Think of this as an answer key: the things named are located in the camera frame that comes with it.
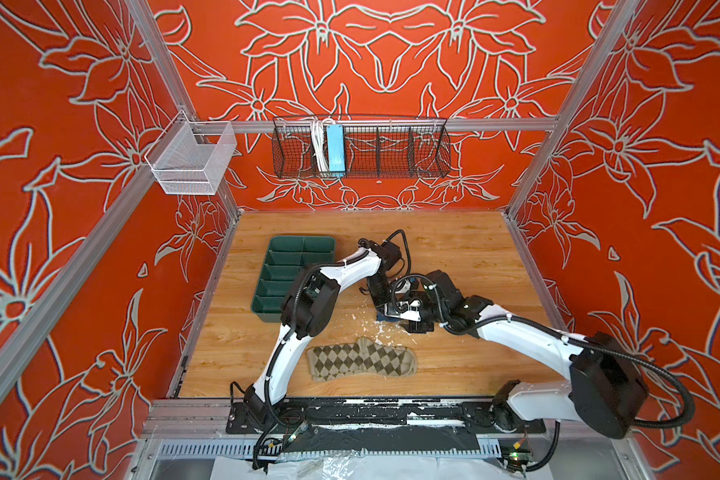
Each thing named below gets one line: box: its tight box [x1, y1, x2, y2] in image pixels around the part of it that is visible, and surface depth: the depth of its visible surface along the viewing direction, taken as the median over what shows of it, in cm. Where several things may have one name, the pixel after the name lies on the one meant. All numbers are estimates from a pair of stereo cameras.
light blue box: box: [327, 124, 346, 173], surface depth 91 cm
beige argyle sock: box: [306, 337, 417, 382], surface depth 83 cm
